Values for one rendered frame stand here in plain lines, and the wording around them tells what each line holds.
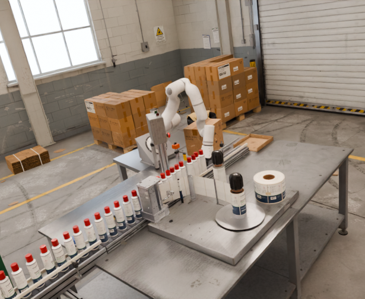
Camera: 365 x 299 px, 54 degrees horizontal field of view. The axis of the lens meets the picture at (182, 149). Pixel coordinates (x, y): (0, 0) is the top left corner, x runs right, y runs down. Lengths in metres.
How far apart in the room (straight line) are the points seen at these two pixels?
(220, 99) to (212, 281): 4.69
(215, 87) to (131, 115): 1.54
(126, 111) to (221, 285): 4.40
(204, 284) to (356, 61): 5.14
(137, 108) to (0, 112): 2.78
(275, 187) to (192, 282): 0.82
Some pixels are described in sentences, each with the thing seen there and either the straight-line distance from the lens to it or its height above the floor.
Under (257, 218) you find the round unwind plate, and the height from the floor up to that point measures 0.89.
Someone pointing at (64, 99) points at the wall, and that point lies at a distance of 7.90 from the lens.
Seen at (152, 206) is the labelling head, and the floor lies 1.00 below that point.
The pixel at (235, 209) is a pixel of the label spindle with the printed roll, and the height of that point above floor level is 0.96.
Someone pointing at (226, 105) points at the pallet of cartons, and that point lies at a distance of 6.44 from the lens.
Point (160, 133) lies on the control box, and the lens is 2.47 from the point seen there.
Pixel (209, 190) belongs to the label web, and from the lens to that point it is 2.44.
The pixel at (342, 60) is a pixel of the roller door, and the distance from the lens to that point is 6.57.
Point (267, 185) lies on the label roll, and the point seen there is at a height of 1.01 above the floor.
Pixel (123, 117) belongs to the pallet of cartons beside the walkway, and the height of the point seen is 0.66.
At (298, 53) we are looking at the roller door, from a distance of 6.98.
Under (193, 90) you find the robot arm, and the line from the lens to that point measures 2.76.
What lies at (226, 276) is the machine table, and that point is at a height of 0.83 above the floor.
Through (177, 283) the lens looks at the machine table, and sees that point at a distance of 1.97.
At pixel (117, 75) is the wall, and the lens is 8.40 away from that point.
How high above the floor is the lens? 2.13
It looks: 21 degrees down
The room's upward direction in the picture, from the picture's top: 10 degrees counter-clockwise
